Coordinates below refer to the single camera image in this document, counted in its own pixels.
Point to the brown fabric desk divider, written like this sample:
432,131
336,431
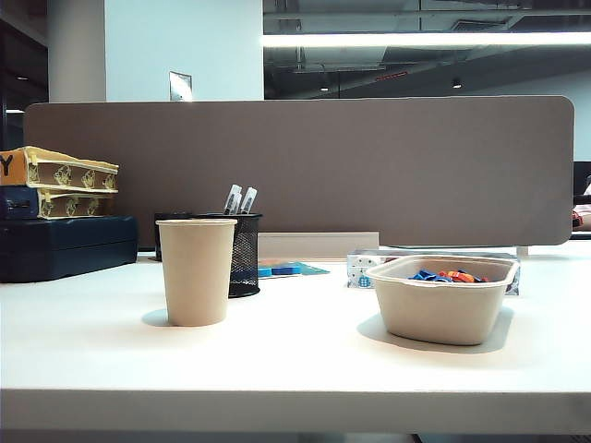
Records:
346,161

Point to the beige paper cup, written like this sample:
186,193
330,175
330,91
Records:
195,277

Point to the person in white shirt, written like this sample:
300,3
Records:
587,187

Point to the white divider foot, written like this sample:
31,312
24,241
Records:
522,251

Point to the beige pulp bowl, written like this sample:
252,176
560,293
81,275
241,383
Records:
438,314

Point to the black mesh pen holder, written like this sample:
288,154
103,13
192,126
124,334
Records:
246,258

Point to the teal booklet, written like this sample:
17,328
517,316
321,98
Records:
313,268

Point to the red ceiling sign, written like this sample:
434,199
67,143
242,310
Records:
392,76

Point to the small wall sign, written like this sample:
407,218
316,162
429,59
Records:
180,87

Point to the yellow stacked boxes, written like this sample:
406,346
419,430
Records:
69,175

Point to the clear acrylic box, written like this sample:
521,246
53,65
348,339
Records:
358,272

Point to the dark blue plastic case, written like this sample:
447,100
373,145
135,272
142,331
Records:
69,249

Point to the blue flat block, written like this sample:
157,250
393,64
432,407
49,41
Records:
285,270

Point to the long ceiling light strip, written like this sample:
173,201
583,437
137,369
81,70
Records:
415,39

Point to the red white patterned item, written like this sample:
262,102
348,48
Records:
582,218

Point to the yellow box blue end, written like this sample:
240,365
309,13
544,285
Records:
69,205

